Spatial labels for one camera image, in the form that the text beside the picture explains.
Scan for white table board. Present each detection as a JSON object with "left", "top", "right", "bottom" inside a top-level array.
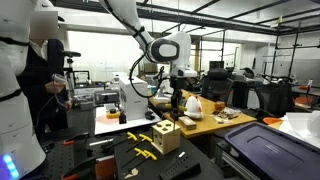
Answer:
[{"left": 94, "top": 105, "right": 163, "bottom": 136}]

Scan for black orange bar clamp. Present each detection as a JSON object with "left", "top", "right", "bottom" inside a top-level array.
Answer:
[
  {"left": 60, "top": 155, "right": 98, "bottom": 180},
  {"left": 62, "top": 132, "right": 90, "bottom": 147}
]

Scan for grey electronics box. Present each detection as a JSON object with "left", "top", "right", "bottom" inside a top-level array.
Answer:
[{"left": 93, "top": 89, "right": 120, "bottom": 106}]

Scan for black wedge hex key stand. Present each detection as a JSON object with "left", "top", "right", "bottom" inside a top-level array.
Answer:
[{"left": 158, "top": 151, "right": 202, "bottom": 180}]

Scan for light wooden desk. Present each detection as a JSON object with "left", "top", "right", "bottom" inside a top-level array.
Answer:
[{"left": 148, "top": 88, "right": 258, "bottom": 139}]

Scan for white box with black print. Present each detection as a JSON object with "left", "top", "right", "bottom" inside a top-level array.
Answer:
[{"left": 118, "top": 76, "right": 149, "bottom": 122}]

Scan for small tan box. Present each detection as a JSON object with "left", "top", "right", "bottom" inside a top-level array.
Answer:
[{"left": 178, "top": 115, "right": 198, "bottom": 131}]

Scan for black highback office chair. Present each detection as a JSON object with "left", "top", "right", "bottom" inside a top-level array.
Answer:
[{"left": 200, "top": 67, "right": 234, "bottom": 104}]

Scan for person in dark jacket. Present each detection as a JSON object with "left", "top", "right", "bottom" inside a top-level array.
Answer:
[{"left": 16, "top": 0, "right": 73, "bottom": 134}]

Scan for black cabinet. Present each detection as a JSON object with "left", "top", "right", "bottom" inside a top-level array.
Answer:
[{"left": 231, "top": 79, "right": 258, "bottom": 109}]

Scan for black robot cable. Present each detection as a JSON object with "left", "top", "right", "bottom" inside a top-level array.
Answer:
[{"left": 128, "top": 19, "right": 168, "bottom": 99}]

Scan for aluminium table frame rail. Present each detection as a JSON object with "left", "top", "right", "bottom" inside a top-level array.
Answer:
[{"left": 214, "top": 139, "right": 261, "bottom": 180}]

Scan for operator left hand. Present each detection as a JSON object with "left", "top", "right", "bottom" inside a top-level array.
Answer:
[{"left": 63, "top": 99, "right": 73, "bottom": 111}]

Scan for black mesh chair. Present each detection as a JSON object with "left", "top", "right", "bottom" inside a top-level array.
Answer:
[{"left": 254, "top": 81, "right": 296, "bottom": 118}]

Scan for white plastic sheet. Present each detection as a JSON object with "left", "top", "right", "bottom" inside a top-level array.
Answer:
[{"left": 278, "top": 110, "right": 320, "bottom": 149}]

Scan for clear plastic bags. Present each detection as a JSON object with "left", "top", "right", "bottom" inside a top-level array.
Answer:
[{"left": 212, "top": 106, "right": 242, "bottom": 125}]

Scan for yellow and black tape roll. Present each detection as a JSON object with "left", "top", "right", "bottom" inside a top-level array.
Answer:
[{"left": 105, "top": 108, "right": 122, "bottom": 120}]

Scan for black bar camera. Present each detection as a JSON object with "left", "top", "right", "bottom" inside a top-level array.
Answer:
[{"left": 61, "top": 50, "right": 82, "bottom": 58}]

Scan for white handheld controller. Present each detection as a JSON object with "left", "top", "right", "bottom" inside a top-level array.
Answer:
[{"left": 51, "top": 73, "right": 68, "bottom": 84}]

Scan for brown round object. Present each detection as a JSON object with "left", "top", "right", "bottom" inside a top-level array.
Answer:
[{"left": 214, "top": 100, "right": 227, "bottom": 112}]

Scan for small black monitor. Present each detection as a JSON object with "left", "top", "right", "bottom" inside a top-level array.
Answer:
[{"left": 208, "top": 60, "right": 225, "bottom": 71}]

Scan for black ceiling frame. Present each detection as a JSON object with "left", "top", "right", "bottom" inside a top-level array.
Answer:
[{"left": 49, "top": 0, "right": 320, "bottom": 38}]

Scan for black vertical pole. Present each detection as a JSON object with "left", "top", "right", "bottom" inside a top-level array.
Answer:
[
  {"left": 288, "top": 23, "right": 301, "bottom": 79},
  {"left": 270, "top": 24, "right": 279, "bottom": 78}
]

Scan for black open frame machine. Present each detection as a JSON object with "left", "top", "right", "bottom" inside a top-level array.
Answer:
[{"left": 72, "top": 70, "right": 91, "bottom": 89}]

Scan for orange bowl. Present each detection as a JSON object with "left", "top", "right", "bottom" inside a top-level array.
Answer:
[{"left": 262, "top": 116, "right": 284, "bottom": 126}]

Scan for small black block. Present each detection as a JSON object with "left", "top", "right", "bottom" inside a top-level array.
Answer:
[{"left": 118, "top": 112, "right": 128, "bottom": 125}]

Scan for wooden shape sorter box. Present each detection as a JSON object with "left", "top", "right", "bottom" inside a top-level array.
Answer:
[{"left": 151, "top": 119, "right": 182, "bottom": 156}]

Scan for navy plastic tote lid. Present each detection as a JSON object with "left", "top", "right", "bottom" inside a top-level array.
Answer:
[{"left": 224, "top": 121, "right": 320, "bottom": 180}]

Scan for yellow block on mat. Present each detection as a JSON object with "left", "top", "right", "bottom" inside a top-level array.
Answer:
[{"left": 128, "top": 149, "right": 158, "bottom": 175}]

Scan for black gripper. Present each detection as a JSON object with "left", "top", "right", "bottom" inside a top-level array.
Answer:
[{"left": 169, "top": 75, "right": 186, "bottom": 113}]

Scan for black camera tripod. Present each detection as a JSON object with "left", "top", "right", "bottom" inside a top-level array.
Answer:
[{"left": 65, "top": 56, "right": 76, "bottom": 101}]

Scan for silver metal rod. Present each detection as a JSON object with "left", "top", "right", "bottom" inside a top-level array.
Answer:
[{"left": 88, "top": 137, "right": 115, "bottom": 148}]

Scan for operator right hand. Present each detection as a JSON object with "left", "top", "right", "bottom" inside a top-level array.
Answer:
[{"left": 44, "top": 79, "right": 66, "bottom": 95}]

